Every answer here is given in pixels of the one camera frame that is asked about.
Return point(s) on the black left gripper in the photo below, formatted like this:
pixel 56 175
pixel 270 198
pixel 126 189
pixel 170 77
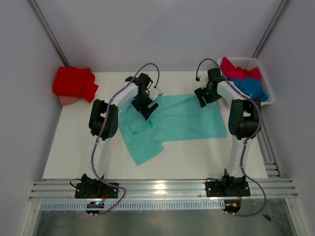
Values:
pixel 144 110

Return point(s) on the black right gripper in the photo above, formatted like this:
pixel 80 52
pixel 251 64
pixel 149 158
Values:
pixel 200 92

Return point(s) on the teal t shirt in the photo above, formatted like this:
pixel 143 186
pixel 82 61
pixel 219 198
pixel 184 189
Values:
pixel 177 118

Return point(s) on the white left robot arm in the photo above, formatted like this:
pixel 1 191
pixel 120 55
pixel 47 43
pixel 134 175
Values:
pixel 104 123

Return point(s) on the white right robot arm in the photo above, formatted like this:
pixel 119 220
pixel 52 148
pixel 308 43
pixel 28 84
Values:
pixel 244 123

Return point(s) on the magenta t shirt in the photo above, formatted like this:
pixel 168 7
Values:
pixel 238 73

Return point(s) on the blue t shirt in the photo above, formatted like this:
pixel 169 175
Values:
pixel 251 87

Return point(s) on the white plastic basket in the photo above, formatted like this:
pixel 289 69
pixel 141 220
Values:
pixel 249 64

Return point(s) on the red folded t shirt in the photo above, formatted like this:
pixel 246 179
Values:
pixel 75 82

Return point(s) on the pink folded t shirt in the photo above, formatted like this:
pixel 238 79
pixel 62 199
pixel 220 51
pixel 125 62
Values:
pixel 67 100

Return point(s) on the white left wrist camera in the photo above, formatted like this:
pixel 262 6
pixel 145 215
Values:
pixel 154 93

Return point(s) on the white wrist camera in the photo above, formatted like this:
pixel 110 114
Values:
pixel 154 93
pixel 202 81

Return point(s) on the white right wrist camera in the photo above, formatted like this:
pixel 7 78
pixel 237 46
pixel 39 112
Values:
pixel 202 81

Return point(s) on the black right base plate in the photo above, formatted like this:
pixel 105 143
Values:
pixel 237 187

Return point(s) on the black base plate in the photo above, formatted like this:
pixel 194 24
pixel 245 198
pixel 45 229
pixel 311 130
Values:
pixel 97 191
pixel 237 187

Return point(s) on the white slotted cable duct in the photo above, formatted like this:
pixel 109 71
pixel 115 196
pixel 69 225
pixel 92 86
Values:
pixel 133 205

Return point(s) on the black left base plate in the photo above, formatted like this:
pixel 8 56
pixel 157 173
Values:
pixel 97 191

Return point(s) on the aluminium mounting rail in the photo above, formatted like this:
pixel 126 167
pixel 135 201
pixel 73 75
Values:
pixel 178 189

